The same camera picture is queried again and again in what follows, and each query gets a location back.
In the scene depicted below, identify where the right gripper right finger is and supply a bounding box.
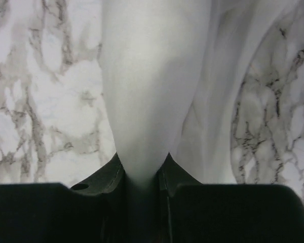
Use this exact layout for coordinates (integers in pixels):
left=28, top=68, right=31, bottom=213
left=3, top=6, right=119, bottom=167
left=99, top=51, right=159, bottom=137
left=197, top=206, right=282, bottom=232
left=158, top=156, right=304, bottom=243

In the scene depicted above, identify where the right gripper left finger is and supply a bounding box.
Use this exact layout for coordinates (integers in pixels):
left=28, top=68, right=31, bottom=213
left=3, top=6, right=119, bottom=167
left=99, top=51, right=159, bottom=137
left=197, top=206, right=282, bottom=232
left=0, top=155, right=128, bottom=242

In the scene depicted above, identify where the white printed t shirt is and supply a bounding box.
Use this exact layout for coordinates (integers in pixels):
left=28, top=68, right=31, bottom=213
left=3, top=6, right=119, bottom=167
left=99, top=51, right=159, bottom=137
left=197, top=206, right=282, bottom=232
left=98, top=0, right=304, bottom=185

